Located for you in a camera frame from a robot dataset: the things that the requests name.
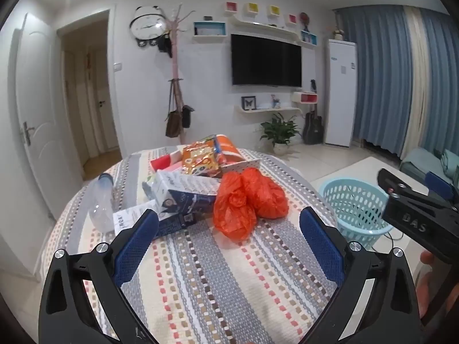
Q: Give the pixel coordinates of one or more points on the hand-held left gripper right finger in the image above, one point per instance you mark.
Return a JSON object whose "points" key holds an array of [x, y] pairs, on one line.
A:
{"points": [[322, 247]]}

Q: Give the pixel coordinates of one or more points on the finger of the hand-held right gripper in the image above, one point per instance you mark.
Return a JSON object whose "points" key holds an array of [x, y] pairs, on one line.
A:
{"points": [[398, 184], [439, 185]]}

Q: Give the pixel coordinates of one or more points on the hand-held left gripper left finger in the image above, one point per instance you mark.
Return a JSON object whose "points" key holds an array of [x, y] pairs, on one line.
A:
{"points": [[136, 247]]}

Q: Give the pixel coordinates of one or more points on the light blue plastic basket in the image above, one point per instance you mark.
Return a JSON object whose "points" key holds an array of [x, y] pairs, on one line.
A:
{"points": [[344, 200]]}

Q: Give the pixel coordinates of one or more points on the orange plastic bag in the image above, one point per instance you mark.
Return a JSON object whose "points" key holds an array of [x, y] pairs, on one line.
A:
{"points": [[265, 197]]}

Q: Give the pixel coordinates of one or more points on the orange snack packet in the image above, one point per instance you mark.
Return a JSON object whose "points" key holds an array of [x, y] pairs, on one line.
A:
{"points": [[199, 161]]}

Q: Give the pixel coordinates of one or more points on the white dotted pink paper box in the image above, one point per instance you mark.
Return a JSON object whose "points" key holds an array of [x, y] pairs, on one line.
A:
{"points": [[236, 167]]}

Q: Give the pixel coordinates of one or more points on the person's right hand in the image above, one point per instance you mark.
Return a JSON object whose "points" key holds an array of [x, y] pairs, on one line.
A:
{"points": [[426, 258]]}

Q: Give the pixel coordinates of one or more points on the teal sofa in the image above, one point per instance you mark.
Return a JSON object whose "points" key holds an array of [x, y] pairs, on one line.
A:
{"points": [[423, 163]]}

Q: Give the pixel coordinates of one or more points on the white paper receipt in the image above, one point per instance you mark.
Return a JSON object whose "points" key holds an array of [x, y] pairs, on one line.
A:
{"points": [[125, 216]]}

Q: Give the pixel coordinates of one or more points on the clear plastic bottle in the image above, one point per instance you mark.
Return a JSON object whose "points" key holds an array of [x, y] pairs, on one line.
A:
{"points": [[102, 204]]}

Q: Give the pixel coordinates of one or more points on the blue white milk carton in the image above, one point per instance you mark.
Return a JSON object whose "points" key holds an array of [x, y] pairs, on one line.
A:
{"points": [[186, 200]]}

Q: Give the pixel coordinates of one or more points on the striped woven tablecloth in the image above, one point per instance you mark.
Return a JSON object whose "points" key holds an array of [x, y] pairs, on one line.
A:
{"points": [[215, 276]]}

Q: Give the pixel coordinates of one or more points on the black guitar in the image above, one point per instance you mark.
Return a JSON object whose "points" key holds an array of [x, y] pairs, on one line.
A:
{"points": [[313, 127]]}

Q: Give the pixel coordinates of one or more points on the blue beige window curtain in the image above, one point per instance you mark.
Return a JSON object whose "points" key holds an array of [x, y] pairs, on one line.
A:
{"points": [[380, 79]]}

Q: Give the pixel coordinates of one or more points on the white standing air conditioner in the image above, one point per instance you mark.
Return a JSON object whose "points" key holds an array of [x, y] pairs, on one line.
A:
{"points": [[340, 93]]}

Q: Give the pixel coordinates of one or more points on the green potted plant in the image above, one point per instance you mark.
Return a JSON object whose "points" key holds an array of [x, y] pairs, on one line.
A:
{"points": [[279, 129]]}

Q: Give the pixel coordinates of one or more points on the brown hanging bag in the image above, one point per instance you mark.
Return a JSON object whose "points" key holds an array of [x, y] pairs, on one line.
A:
{"points": [[173, 123]]}

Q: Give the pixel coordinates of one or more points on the orange white paper cup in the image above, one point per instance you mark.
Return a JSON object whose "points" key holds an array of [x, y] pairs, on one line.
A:
{"points": [[231, 147]]}

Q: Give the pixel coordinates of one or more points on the white hallway door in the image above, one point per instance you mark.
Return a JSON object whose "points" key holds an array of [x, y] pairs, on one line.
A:
{"points": [[104, 114]]}

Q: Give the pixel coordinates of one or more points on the black hanging bag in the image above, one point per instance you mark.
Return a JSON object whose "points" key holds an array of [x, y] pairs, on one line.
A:
{"points": [[186, 116]]}

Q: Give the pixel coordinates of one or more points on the small colourful shelf ornament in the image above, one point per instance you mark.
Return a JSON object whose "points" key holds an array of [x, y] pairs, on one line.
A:
{"points": [[275, 102]]}

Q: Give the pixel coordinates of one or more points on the small ornament on air conditioner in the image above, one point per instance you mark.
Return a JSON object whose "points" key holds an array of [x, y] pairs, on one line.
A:
{"points": [[337, 34]]}

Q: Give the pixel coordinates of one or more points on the white room door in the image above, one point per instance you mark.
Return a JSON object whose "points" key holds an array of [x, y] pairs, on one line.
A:
{"points": [[36, 114]]}

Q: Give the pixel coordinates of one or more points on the black flat television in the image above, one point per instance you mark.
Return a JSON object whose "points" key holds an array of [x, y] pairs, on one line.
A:
{"points": [[265, 61]]}

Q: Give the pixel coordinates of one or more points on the pink tree coat rack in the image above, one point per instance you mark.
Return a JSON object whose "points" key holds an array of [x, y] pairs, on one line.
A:
{"points": [[175, 61]]}

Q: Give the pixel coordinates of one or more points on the dark hanging cloth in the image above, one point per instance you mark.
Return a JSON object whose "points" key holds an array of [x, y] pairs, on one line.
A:
{"points": [[165, 44]]}

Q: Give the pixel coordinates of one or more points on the long white curved shelf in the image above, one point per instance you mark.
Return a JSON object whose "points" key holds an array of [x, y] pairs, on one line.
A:
{"points": [[265, 27]]}

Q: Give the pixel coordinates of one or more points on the white pink wall box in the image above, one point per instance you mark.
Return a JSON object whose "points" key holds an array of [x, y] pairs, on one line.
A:
{"points": [[304, 98]]}

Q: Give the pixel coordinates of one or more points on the low white wall shelf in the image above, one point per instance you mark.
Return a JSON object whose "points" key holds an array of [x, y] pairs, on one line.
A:
{"points": [[265, 110]]}

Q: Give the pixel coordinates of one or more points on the black butterfly picture frame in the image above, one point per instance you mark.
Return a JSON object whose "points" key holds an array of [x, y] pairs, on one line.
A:
{"points": [[248, 102]]}

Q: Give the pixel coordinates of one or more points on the blue cube wall shelf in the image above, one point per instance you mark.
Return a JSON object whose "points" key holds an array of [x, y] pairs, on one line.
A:
{"points": [[308, 37]]}

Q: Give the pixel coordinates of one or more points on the white light switch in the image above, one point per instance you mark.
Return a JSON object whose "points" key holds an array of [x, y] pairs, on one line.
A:
{"points": [[118, 67]]}

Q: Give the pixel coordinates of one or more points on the pink cube wall shelf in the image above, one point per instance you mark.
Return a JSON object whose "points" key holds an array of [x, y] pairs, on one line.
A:
{"points": [[231, 6], [292, 19]]}

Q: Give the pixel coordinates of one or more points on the yellow cube wall shelf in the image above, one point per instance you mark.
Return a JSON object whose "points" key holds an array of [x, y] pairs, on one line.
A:
{"points": [[253, 8], [274, 11]]}

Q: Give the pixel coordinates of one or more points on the panda wall clock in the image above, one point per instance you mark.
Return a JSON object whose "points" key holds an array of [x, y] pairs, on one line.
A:
{"points": [[147, 25]]}

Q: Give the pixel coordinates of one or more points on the blue framed wall shelf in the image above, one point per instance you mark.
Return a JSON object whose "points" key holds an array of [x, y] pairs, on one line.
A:
{"points": [[209, 28]]}

